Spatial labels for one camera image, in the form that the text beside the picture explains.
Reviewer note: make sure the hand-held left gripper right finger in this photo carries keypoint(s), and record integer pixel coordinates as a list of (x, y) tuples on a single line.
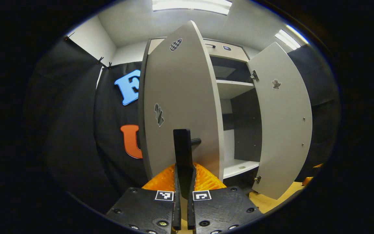
[(191, 208)]

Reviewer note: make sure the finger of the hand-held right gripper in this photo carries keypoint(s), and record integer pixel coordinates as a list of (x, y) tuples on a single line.
[(317, 165), (307, 181)]

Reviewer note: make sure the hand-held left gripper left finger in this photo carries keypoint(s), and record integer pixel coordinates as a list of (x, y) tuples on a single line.
[(176, 201)]

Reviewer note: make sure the grey door with cube stickers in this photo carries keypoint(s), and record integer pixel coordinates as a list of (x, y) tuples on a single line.
[(284, 130)]

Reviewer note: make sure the grey door with checkered sticker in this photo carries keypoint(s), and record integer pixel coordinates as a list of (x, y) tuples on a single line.
[(180, 91)]

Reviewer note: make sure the metal door hinge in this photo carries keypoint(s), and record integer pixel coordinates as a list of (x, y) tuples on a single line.
[(255, 76), (257, 179)]

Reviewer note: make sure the white cabinet shelf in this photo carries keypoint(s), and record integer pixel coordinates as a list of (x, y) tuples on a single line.
[(232, 88), (239, 167)]

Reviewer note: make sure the grey double-door shoe cabinet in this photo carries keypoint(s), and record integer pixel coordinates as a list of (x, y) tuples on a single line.
[(245, 130)]

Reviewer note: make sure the black backdrop cloth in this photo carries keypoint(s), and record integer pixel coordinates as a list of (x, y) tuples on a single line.
[(323, 97), (70, 130)]

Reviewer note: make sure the long ceiling light panel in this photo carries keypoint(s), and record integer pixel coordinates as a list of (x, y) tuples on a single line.
[(190, 6), (287, 37)]

